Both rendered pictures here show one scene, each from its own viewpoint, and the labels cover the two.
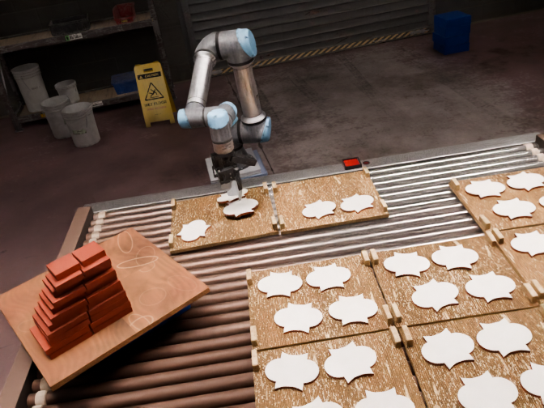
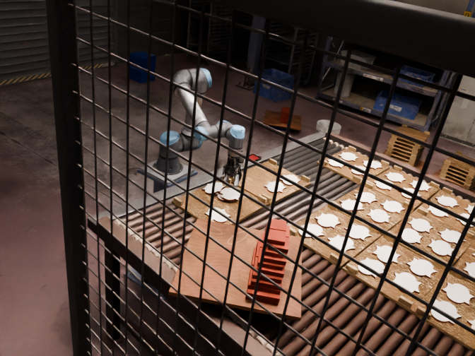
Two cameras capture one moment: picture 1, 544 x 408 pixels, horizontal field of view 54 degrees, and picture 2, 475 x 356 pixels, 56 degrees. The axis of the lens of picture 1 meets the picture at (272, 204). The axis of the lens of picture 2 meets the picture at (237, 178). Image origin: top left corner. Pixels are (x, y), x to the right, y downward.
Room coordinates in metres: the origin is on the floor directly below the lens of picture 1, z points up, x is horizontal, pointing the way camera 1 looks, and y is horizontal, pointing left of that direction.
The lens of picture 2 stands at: (0.43, 1.74, 2.24)
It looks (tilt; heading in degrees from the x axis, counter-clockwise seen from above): 29 degrees down; 310
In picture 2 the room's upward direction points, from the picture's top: 8 degrees clockwise
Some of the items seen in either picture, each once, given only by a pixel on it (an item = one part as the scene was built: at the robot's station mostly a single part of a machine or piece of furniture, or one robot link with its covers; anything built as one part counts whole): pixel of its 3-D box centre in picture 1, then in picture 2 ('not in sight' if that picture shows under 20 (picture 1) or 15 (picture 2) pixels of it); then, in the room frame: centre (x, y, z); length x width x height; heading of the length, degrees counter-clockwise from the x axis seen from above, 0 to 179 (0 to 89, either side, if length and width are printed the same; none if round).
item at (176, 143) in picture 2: (229, 131); (169, 143); (2.33, 0.15, 1.06); 0.13 x 0.12 x 0.14; 77
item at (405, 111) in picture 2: not in sight; (397, 104); (2.94, -4.79, 0.25); 0.62 x 0.42 x 0.22; 15
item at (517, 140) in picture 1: (313, 177); (235, 170); (2.08, -0.20, 0.89); 2.08 x 0.08 x 0.06; 90
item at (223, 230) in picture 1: (222, 217); (220, 203); (1.80, 0.20, 0.93); 0.41 x 0.35 x 0.02; 93
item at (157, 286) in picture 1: (99, 295); (242, 263); (1.31, 0.58, 1.03); 0.50 x 0.50 x 0.02; 36
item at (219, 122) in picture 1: (219, 125); (236, 136); (1.81, 0.14, 1.31); 0.09 x 0.08 x 0.11; 167
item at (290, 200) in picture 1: (326, 200); (268, 181); (1.81, -0.22, 0.93); 0.41 x 0.35 x 0.02; 91
